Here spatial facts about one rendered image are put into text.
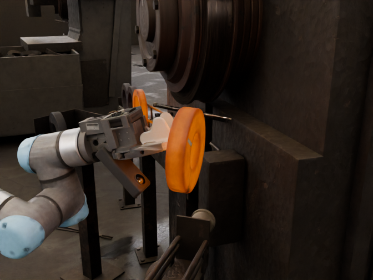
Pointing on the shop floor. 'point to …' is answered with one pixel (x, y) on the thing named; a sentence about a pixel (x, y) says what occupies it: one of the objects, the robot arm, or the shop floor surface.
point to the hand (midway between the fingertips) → (186, 140)
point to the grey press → (92, 47)
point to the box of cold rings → (36, 86)
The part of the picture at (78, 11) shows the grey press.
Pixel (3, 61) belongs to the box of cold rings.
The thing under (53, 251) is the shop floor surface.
